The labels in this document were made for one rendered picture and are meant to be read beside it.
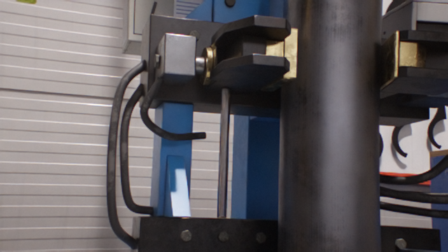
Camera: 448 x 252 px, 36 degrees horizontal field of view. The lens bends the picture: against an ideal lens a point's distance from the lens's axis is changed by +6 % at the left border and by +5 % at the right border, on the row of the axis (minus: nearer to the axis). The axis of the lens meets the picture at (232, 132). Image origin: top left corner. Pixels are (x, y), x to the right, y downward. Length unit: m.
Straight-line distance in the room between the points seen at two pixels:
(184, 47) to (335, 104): 0.35
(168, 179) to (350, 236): 0.43
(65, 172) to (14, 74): 0.51
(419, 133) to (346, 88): 2.48
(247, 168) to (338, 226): 0.51
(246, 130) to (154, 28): 0.43
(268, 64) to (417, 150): 2.62
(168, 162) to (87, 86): 1.89
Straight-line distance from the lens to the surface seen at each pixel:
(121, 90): 1.56
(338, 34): 1.41
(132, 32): 2.23
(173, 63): 1.43
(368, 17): 1.45
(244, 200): 1.81
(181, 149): 1.56
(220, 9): 1.66
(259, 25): 1.29
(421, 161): 3.84
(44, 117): 3.35
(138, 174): 3.35
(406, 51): 1.41
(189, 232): 1.53
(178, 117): 1.56
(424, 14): 1.84
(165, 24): 1.58
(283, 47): 1.38
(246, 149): 1.81
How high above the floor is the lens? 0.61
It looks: 7 degrees up
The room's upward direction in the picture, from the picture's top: 2 degrees clockwise
